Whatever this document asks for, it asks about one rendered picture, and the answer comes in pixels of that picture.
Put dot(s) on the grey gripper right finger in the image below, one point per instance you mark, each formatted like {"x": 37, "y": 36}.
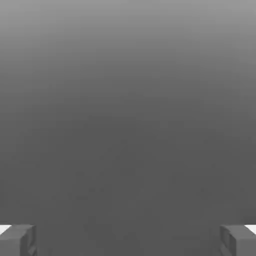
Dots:
{"x": 240, "y": 240}

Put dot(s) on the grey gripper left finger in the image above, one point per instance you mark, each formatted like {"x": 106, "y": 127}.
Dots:
{"x": 16, "y": 240}

